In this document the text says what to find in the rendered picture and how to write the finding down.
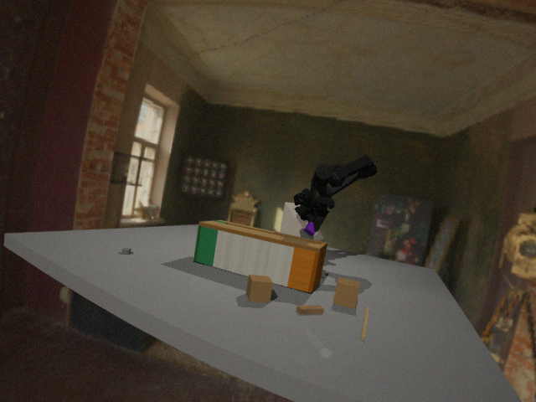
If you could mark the tan wooden stick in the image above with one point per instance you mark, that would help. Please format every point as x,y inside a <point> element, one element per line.
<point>366,317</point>

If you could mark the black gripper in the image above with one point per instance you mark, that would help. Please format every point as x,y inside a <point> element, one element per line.
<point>318,210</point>

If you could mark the purple cube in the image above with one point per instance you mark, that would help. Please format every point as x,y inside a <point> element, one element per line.
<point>310,229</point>

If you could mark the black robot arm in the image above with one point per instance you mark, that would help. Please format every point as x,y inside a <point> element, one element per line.
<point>338,176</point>

